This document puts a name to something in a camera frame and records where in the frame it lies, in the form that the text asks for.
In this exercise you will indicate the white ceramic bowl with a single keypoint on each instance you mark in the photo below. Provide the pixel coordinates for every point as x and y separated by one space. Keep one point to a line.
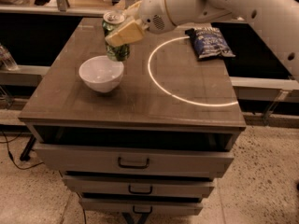
101 74

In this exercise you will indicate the blue chip bag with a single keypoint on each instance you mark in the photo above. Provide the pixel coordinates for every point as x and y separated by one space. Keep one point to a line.
208 43

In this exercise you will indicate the grey drawer cabinet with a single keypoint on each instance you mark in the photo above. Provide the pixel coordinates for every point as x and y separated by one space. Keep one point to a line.
166 100

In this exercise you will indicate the clear plastic bottle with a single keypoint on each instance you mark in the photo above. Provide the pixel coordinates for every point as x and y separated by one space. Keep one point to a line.
7 59

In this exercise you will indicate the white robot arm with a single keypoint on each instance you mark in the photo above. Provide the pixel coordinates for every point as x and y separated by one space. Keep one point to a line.
276 22

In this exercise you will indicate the green soda can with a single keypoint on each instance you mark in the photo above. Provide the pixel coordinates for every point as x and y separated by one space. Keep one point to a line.
117 51

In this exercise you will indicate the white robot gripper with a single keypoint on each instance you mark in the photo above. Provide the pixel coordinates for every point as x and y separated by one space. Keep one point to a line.
152 13

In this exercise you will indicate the top drawer with handle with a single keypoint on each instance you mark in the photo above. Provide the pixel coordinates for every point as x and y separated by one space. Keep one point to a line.
134 161

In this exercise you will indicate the bottom drawer with handle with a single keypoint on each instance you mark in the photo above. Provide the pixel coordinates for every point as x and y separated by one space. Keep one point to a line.
141 207

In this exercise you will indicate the middle drawer with handle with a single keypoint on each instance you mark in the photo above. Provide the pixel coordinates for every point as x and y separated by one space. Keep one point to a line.
145 187

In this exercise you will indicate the drawer with handle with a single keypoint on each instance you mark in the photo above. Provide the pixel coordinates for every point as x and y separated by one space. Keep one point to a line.
145 187
141 207
134 161

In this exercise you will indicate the metal window rail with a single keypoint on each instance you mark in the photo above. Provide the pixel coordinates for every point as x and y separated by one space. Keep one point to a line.
62 6

